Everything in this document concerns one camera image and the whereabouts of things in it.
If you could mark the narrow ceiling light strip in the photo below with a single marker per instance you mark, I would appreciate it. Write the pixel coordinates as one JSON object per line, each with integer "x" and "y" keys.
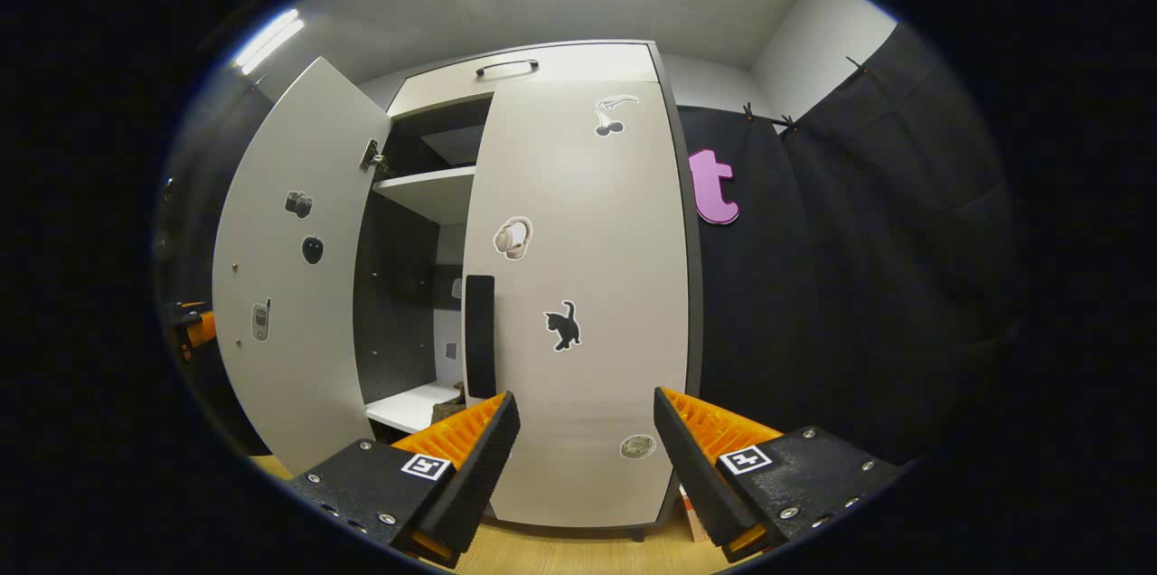
{"x": 269, "y": 40}

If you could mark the black backdrop cloth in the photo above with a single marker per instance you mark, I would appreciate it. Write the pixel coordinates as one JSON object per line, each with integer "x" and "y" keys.
{"x": 859, "y": 286}

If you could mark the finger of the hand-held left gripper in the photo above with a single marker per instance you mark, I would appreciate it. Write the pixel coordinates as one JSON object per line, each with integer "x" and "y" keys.
{"x": 202, "y": 329}
{"x": 185, "y": 311}

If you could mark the white shoe cabinet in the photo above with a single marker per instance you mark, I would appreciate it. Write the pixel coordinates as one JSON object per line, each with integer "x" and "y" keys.
{"x": 398, "y": 304}

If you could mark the metal door hinge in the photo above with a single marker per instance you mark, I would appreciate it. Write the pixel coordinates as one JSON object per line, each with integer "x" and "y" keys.
{"x": 371, "y": 155}

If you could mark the brown fuzzy shoe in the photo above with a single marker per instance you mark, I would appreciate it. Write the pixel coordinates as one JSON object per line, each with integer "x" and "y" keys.
{"x": 449, "y": 412}

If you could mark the brown cardboard box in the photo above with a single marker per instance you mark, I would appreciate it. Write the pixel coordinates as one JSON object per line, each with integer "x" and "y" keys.
{"x": 694, "y": 516}

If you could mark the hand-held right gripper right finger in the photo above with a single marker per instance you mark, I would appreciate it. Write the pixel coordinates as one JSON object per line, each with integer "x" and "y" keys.
{"x": 696, "y": 485}

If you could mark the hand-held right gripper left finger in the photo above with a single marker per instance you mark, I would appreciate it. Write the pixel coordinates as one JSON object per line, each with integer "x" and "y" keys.
{"x": 475, "y": 476}

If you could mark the white cabinet shelf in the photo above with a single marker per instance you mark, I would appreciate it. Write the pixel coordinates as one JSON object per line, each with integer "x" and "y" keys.
{"x": 434, "y": 191}
{"x": 407, "y": 408}

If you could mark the white cabinet drawer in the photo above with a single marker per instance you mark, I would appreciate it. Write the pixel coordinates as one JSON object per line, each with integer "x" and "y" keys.
{"x": 587, "y": 60}

